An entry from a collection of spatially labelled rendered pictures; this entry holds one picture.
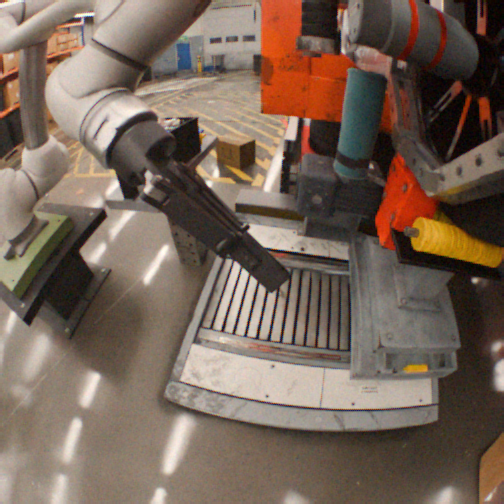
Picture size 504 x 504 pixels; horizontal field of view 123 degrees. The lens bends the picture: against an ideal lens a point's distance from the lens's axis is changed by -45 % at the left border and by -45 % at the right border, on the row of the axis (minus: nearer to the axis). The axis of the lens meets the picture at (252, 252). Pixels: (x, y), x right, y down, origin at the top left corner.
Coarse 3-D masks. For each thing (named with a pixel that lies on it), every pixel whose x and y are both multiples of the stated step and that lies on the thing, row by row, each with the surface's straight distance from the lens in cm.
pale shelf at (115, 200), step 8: (208, 136) 89; (216, 136) 88; (208, 144) 81; (216, 144) 88; (200, 152) 76; (208, 152) 81; (192, 160) 71; (200, 160) 75; (192, 168) 70; (112, 192) 67; (120, 192) 65; (112, 200) 63; (120, 200) 62; (136, 200) 59; (112, 208) 65; (120, 208) 63; (128, 208) 61; (136, 208) 59; (144, 208) 58; (152, 208) 56
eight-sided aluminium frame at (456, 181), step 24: (408, 72) 71; (408, 96) 67; (408, 120) 64; (408, 144) 52; (432, 168) 43; (456, 168) 36; (480, 168) 32; (432, 192) 40; (456, 192) 38; (480, 192) 37
